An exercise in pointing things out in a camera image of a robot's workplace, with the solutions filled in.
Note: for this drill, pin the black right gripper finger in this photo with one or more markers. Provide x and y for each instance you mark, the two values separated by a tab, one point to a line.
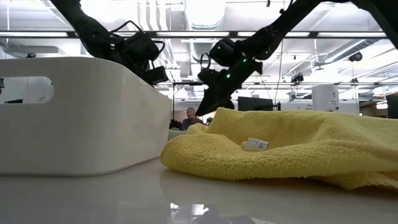
216	102

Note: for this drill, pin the light green microfiber towel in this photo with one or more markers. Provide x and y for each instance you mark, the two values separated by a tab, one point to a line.
175	135

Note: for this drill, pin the yellow microfiber towel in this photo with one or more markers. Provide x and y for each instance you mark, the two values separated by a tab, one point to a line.
280	149

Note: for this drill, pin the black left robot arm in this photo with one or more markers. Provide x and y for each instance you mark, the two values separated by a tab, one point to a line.
87	28

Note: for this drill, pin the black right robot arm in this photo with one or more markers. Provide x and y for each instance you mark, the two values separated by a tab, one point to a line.
280	25

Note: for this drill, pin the black flat monitor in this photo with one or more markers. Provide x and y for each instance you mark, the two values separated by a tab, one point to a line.
255	104

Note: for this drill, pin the person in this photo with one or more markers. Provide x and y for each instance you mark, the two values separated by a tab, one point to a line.
191	119

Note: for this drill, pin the dark leafy plant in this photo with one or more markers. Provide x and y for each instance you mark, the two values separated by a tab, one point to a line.
175	124

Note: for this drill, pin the white plastic bin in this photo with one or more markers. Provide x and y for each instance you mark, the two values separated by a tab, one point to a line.
93	124

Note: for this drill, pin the white box with arrow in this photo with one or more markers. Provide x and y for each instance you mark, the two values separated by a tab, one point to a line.
325	98

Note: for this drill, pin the dark cabinet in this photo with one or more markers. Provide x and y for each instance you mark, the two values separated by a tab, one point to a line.
392	107

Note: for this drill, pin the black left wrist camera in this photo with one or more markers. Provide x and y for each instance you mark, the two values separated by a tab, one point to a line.
158	75

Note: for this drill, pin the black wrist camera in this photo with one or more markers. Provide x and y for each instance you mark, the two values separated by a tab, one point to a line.
207	76
158	75

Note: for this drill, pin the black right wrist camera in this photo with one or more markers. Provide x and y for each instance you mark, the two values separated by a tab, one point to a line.
207	76

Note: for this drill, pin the black dome camera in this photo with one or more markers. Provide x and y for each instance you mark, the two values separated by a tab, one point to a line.
356	56

